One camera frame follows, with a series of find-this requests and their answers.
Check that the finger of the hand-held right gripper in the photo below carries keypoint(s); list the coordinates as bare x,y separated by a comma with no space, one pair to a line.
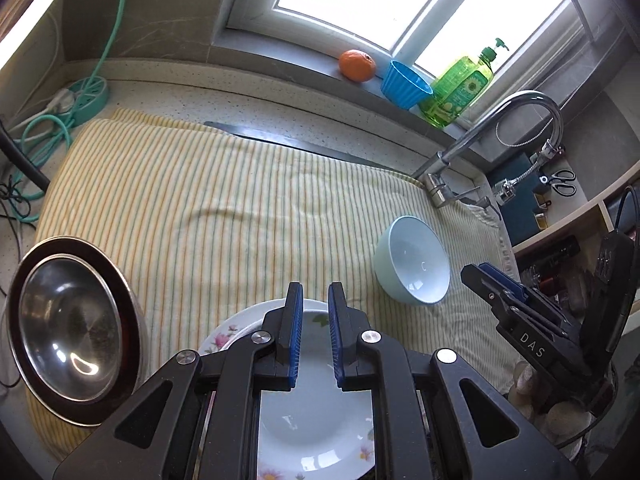
520,287
520,330

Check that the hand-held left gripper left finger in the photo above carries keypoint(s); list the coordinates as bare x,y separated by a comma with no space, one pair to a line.
295,335

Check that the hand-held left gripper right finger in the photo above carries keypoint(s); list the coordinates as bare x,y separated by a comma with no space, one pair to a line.
336,335

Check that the large floral plate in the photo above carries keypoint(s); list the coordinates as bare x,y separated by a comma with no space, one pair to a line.
220,341

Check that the small floral plate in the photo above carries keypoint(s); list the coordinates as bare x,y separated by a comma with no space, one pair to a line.
315,420

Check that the light blue bowl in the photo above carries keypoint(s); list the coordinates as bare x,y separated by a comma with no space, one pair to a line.
415,265

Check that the large steel bowl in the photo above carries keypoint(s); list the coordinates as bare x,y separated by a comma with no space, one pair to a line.
131,320

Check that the wooden shelf unit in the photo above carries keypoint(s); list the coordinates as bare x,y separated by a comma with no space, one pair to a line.
585,212

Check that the blue knife holder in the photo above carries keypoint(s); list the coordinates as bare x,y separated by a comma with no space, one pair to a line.
515,185

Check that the flexible faucet sprayer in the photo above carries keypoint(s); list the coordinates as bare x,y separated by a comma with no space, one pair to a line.
520,177

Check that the yellow striped cloth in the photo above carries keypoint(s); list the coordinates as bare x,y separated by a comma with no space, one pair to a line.
225,220

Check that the chrome faucet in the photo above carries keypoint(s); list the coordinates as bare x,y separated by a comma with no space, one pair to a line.
525,102

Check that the green dish soap bottle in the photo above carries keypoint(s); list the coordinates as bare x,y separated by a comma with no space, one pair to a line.
457,90

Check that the blue ribbed cup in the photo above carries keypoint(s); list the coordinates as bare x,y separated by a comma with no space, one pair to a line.
402,87

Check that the orange tangerine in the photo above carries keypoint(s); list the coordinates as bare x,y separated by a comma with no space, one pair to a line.
357,65

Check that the white framed window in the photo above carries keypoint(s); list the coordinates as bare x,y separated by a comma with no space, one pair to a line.
420,30

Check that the round teal power strip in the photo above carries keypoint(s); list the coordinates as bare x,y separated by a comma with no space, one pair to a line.
92,97

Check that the black tripod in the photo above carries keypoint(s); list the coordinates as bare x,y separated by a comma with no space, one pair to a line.
22,155

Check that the white plug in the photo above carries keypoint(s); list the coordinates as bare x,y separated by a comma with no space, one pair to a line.
60,101

